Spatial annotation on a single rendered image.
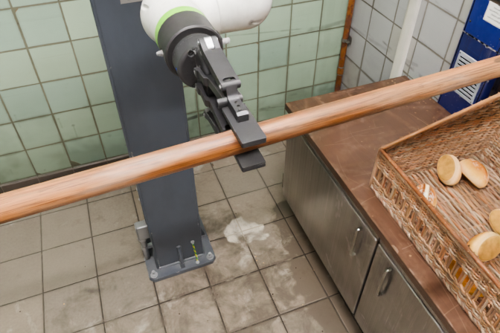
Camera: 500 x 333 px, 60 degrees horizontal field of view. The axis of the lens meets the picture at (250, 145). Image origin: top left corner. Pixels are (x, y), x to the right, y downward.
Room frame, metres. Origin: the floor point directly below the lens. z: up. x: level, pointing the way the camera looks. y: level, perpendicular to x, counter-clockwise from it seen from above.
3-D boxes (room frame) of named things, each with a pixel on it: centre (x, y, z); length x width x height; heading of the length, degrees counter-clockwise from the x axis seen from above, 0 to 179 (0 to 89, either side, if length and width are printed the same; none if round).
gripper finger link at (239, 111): (0.42, 0.02, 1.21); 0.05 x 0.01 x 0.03; 22
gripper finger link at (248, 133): (0.40, 0.01, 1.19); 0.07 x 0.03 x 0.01; 22
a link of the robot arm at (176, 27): (0.61, 0.09, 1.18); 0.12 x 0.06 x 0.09; 112
